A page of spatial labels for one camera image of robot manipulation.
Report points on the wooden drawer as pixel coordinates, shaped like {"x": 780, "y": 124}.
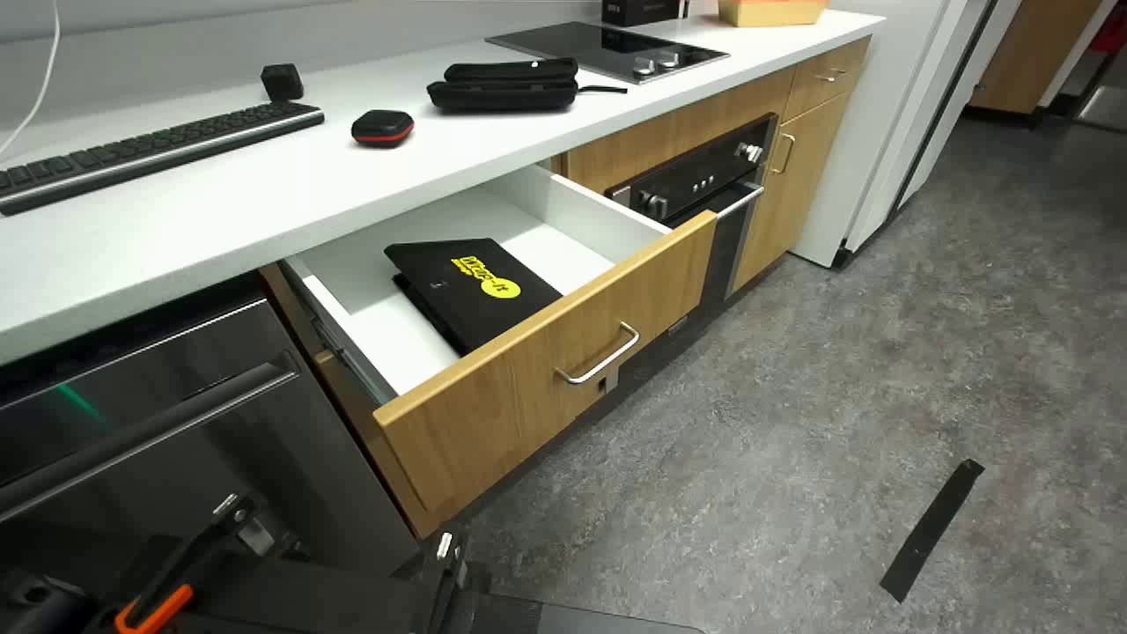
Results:
{"x": 447, "y": 427}

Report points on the robot base with orange clamp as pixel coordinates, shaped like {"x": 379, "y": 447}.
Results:
{"x": 235, "y": 573}

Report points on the black folder with yellow logo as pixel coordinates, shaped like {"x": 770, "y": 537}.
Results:
{"x": 468, "y": 290}

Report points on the black built-in oven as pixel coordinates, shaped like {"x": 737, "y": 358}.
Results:
{"x": 714, "y": 178}

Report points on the black and red round case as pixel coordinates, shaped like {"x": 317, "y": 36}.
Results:
{"x": 382, "y": 127}

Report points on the black induction cooktop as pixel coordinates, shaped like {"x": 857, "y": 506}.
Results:
{"x": 608, "y": 50}

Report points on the wooden cabinet door right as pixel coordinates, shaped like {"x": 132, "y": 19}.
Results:
{"x": 790, "y": 187}

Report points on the black appliance on counter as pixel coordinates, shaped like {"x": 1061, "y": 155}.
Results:
{"x": 638, "y": 13}

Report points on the wooden box on counter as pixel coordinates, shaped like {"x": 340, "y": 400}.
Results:
{"x": 770, "y": 13}

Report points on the small black cube device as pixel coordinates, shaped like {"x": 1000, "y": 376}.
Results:
{"x": 281, "y": 83}

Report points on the black tape strip on floor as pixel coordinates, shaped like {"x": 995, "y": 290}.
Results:
{"x": 927, "y": 528}

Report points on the white refrigerator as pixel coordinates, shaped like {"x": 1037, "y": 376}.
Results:
{"x": 920, "y": 72}

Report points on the stainless dishwasher front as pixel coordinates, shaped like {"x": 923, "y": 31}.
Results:
{"x": 144, "y": 425}

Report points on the black keyboard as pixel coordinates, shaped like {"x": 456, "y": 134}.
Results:
{"x": 84, "y": 171}

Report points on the silver drawer handle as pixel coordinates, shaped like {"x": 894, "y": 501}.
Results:
{"x": 608, "y": 362}

